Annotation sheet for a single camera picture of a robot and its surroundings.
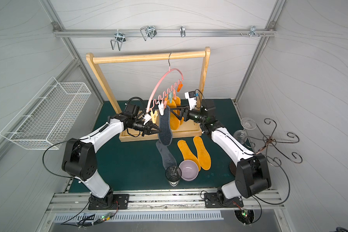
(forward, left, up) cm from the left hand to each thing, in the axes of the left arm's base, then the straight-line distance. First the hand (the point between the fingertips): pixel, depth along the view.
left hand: (161, 131), depth 78 cm
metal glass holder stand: (-11, -50, +11) cm, 53 cm away
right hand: (+8, -7, +12) cm, 15 cm away
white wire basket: (-3, +55, +12) cm, 56 cm away
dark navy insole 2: (-1, -2, -1) cm, 3 cm away
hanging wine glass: (-3, -42, +13) cm, 44 cm away
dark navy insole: (-8, -3, -20) cm, 21 cm away
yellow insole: (-4, -16, -19) cm, 25 cm away
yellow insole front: (-6, -26, -19) cm, 33 cm away
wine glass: (-4, -41, +4) cm, 41 cm away
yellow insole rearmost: (+17, -9, +7) cm, 21 cm away
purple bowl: (-14, -17, -19) cm, 29 cm away
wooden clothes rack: (+15, -16, -18) cm, 28 cm away
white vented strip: (-38, +28, -20) cm, 51 cm away
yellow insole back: (-1, -8, +13) cm, 15 cm away
